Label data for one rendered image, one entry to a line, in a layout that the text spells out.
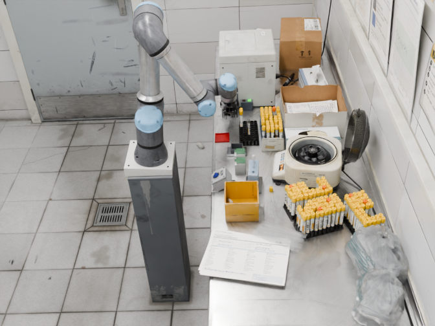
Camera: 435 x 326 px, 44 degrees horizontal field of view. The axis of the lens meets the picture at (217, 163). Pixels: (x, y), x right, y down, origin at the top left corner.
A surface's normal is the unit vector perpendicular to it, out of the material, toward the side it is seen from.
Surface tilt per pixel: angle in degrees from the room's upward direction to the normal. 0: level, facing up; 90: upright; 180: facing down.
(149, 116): 9
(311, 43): 87
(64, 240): 0
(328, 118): 92
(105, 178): 0
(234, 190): 90
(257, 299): 0
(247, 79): 90
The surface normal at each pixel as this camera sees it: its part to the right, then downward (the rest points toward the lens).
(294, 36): -0.09, -0.77
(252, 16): -0.01, 0.62
